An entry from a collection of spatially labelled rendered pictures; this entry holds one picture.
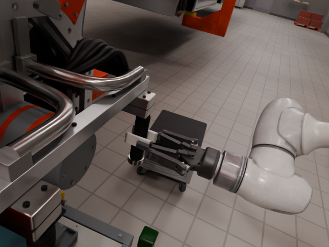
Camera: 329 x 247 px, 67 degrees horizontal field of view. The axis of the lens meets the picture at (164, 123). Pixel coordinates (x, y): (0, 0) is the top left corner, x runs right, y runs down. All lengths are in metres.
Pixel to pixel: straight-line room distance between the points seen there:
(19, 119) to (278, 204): 0.55
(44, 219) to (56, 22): 0.40
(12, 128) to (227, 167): 0.44
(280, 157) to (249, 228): 1.12
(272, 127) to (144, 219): 1.04
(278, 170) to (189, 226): 1.01
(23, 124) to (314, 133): 0.61
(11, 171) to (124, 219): 1.22
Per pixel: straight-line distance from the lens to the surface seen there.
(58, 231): 1.18
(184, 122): 1.72
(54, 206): 0.35
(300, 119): 0.65
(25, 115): 0.54
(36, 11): 0.55
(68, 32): 0.64
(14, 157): 0.31
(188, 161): 0.59
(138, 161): 0.67
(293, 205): 0.62
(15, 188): 0.33
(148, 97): 0.57
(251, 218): 1.76
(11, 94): 0.56
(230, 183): 0.59
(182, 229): 1.52
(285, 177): 0.61
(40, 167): 0.34
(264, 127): 0.66
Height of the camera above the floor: 1.20
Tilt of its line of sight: 31 degrees down
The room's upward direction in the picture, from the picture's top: 14 degrees clockwise
